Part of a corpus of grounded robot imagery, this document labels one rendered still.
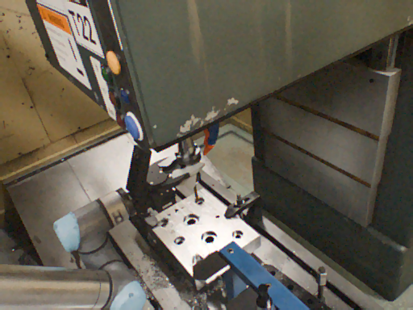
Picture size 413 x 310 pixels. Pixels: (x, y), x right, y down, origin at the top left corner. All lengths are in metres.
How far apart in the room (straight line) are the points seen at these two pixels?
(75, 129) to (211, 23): 1.51
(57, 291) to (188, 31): 0.51
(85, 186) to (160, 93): 1.44
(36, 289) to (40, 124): 1.21
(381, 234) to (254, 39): 0.93
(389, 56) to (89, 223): 0.76
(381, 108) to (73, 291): 0.79
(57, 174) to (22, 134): 0.24
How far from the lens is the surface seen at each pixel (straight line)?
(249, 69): 0.48
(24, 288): 0.71
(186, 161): 0.88
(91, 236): 0.85
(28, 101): 1.79
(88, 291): 0.76
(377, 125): 1.03
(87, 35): 0.48
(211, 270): 0.75
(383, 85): 0.97
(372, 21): 0.66
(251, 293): 0.72
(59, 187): 1.86
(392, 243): 1.28
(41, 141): 1.87
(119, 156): 1.90
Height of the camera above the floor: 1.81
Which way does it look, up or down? 35 degrees down
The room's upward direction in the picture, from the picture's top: 10 degrees counter-clockwise
